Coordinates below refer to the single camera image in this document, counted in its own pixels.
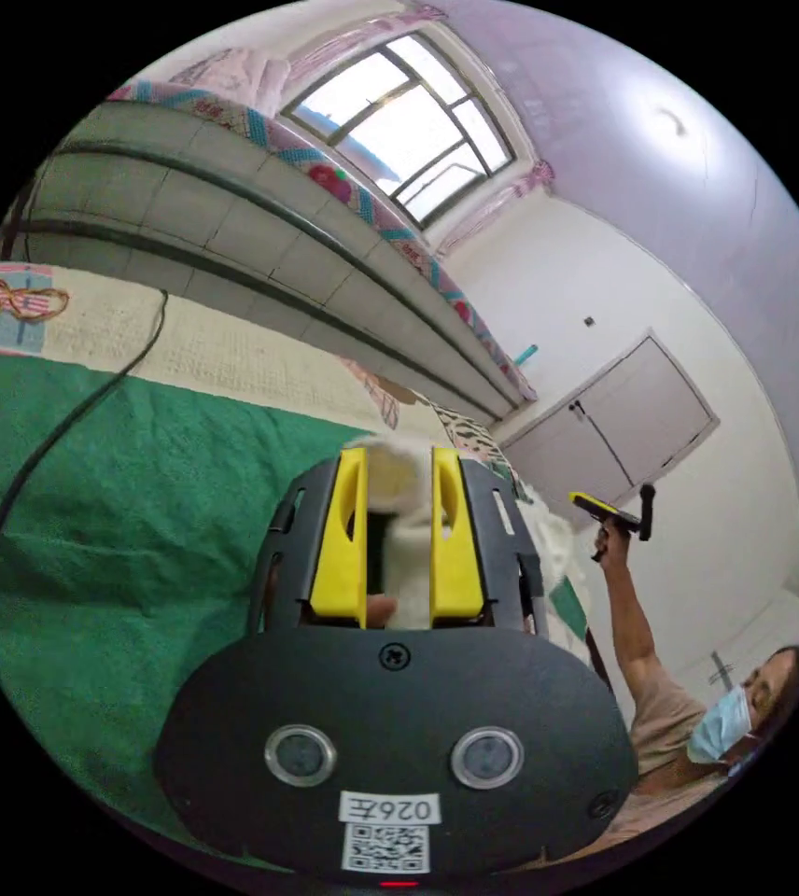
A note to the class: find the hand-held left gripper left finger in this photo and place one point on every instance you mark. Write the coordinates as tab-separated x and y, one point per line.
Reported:
340	553

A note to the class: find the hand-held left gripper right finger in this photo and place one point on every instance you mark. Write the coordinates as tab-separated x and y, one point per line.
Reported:
457	560

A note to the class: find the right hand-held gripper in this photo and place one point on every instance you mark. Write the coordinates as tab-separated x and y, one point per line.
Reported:
616	519

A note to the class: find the white fuzzy coat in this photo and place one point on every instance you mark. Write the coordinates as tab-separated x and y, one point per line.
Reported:
406	553

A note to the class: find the person's right forearm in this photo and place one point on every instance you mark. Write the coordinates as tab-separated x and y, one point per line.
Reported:
627	605

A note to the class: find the person's right hand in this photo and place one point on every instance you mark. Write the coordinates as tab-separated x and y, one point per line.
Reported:
608	544

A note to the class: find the person's left hand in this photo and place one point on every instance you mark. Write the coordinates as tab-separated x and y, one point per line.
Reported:
381	610

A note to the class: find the white cupboard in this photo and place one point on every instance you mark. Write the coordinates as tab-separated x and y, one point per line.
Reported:
616	427

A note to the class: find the pile of clothes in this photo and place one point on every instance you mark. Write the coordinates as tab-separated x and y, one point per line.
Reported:
473	437

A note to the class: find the person's body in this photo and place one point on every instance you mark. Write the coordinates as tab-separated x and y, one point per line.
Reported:
714	721

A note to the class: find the pink curtain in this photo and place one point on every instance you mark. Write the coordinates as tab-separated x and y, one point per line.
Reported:
504	199
350	42

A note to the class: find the flower-printed cloth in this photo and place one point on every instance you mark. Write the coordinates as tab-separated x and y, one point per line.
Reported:
333	185

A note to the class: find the window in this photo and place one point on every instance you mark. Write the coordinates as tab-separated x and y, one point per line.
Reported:
399	126

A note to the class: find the pink folded quilt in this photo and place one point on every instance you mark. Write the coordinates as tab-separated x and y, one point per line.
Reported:
245	77

